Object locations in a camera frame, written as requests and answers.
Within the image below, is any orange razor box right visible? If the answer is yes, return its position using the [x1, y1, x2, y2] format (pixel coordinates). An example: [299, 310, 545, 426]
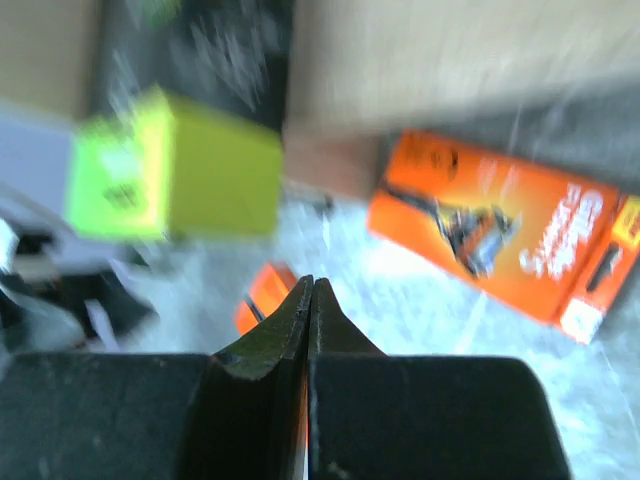
[368, 129, 639, 344]

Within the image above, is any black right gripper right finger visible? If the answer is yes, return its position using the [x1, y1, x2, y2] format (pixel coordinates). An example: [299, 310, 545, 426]
[308, 279, 571, 479]

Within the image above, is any wooden two-tier shelf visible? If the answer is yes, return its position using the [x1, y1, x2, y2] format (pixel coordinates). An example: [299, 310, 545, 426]
[1, 1, 639, 209]

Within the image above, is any orange razor box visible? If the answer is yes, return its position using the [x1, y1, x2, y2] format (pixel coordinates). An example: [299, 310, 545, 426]
[368, 129, 639, 344]
[234, 263, 297, 336]

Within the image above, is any orange razor box middle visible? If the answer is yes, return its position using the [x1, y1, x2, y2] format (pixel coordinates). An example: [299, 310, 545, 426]
[234, 263, 297, 336]

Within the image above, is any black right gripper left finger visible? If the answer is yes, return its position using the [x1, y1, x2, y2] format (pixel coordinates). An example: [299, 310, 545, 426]
[1, 276, 314, 479]

